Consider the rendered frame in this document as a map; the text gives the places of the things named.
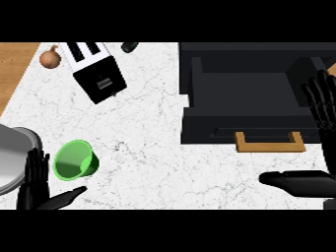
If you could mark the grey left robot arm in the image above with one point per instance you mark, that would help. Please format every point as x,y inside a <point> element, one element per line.
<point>3,157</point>

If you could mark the dark green object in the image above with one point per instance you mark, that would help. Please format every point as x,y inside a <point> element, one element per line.
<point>129,47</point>

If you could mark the black and white toaster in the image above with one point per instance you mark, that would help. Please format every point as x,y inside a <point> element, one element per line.
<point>100,80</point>

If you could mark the dark grey drawer box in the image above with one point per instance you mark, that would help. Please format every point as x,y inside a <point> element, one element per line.
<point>245,92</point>

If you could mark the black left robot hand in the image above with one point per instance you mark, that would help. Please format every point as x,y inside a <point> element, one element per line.
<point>33,190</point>

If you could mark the dark grey drawer front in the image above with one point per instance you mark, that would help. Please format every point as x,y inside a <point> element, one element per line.
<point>205,126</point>

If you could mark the brown onion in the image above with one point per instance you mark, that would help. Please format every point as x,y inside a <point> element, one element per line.
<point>49,59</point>

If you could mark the green cup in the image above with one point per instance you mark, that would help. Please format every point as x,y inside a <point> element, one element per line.
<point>73,161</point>

